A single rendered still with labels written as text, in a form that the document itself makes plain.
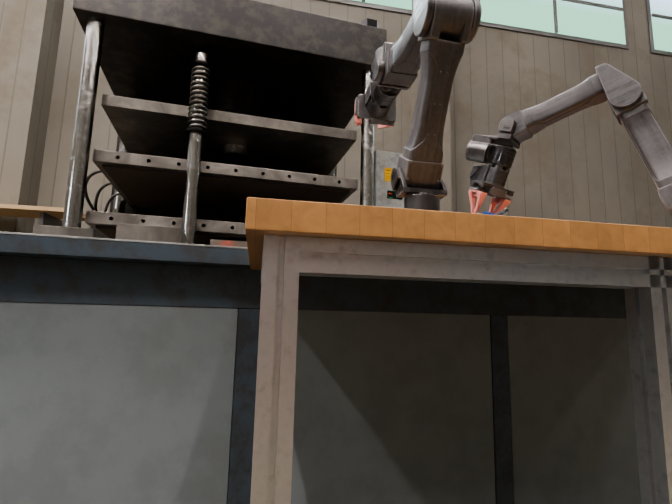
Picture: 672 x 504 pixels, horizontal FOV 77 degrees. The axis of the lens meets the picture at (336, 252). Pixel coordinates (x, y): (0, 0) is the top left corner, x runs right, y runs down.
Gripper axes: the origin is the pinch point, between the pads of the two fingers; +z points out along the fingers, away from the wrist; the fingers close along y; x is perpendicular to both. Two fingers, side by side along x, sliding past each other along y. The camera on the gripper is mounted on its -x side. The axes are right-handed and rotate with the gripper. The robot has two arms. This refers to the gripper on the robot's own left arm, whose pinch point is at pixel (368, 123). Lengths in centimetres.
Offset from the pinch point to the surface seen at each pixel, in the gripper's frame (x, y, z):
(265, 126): -32, 29, 73
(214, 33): -63, 51, 57
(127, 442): 79, 52, -12
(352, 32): -77, -9, 62
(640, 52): -282, -417, 282
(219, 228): 17, 45, 70
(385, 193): -8, -30, 82
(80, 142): -10, 97, 58
